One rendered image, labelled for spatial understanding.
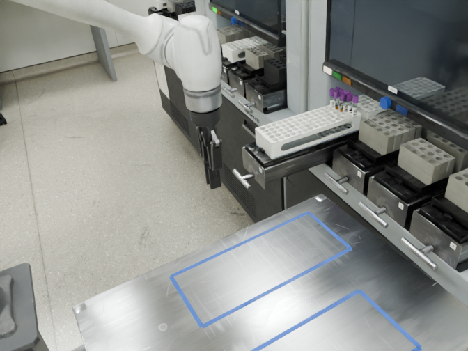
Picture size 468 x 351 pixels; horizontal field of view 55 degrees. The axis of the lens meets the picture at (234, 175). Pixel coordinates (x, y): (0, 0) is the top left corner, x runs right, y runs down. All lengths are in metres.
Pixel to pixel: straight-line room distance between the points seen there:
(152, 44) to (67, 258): 1.43
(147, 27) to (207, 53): 0.18
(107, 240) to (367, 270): 1.63
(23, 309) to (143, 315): 0.37
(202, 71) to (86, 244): 1.50
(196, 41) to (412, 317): 0.68
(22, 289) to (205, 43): 0.71
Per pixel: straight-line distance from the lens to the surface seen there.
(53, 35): 4.60
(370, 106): 1.38
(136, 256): 2.19
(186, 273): 0.92
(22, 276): 1.23
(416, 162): 1.15
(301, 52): 1.47
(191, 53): 1.01
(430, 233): 1.08
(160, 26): 1.12
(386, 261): 0.94
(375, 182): 1.16
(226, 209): 2.34
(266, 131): 1.26
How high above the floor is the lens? 1.48
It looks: 35 degrees down
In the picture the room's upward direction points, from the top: 6 degrees counter-clockwise
